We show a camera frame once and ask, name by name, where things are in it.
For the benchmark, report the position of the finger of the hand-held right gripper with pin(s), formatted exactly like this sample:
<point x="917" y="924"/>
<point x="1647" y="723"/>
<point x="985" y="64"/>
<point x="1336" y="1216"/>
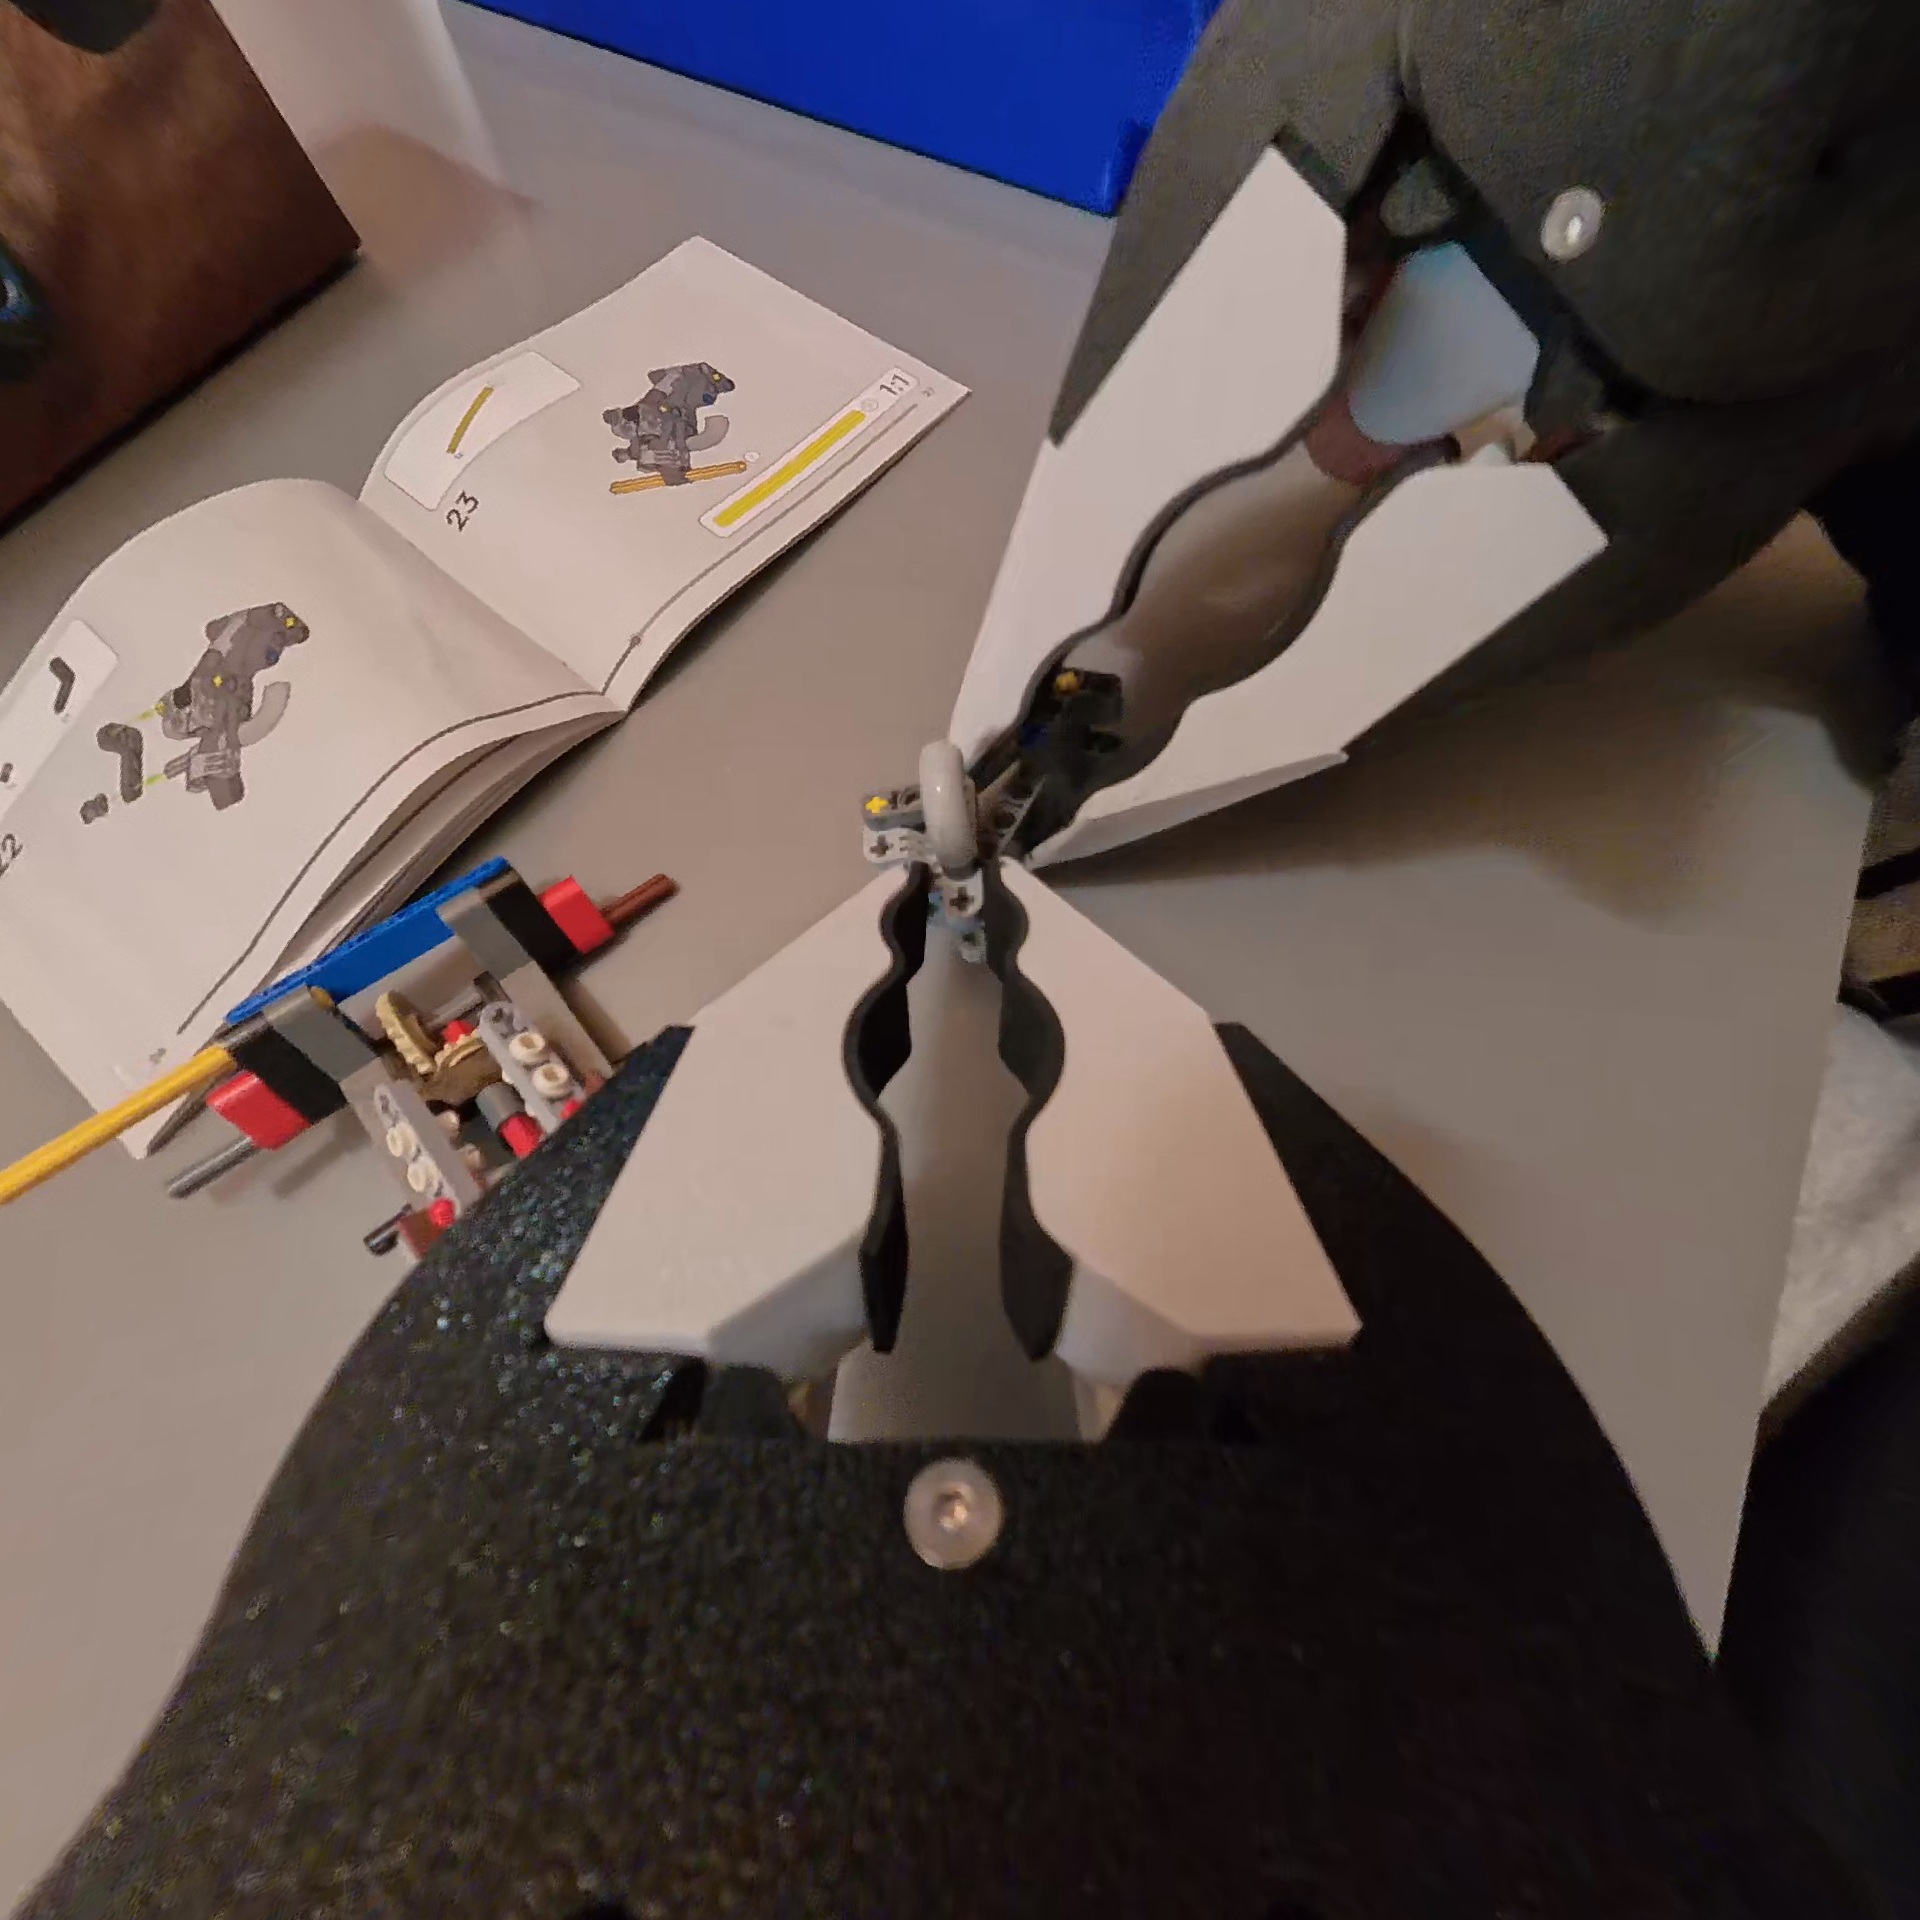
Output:
<point x="1395" y="630"/>
<point x="1171" y="375"/>

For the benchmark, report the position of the grey lego suspension assembly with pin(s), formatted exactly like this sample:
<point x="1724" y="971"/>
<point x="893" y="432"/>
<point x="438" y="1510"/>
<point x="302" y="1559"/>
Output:
<point x="950" y="809"/>

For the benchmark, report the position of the yellow lego axle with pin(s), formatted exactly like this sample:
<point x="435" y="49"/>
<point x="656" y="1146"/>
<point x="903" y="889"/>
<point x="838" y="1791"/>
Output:
<point x="107" y="1128"/>

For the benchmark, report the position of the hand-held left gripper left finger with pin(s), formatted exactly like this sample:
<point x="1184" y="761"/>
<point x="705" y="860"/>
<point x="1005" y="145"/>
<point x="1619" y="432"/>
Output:
<point x="705" y="1200"/>

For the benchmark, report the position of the multicolour lego chassis assembly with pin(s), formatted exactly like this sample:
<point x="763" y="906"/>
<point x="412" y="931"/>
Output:
<point x="452" y="1049"/>

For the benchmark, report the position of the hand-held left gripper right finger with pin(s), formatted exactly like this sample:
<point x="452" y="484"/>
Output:
<point x="1184" y="1200"/>

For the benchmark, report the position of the white fluffy rug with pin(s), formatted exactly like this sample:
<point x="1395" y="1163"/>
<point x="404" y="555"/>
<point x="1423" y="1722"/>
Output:
<point x="1852" y="1200"/>

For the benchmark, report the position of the blue plastic storage bin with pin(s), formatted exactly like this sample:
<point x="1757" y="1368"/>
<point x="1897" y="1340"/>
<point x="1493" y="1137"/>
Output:
<point x="901" y="75"/>

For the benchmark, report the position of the lego set box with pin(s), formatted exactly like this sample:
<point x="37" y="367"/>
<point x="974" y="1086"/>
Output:
<point x="150" y="225"/>

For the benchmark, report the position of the lego instruction booklet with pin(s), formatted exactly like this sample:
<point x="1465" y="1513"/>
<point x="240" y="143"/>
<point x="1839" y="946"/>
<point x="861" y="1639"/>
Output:
<point x="452" y="630"/>

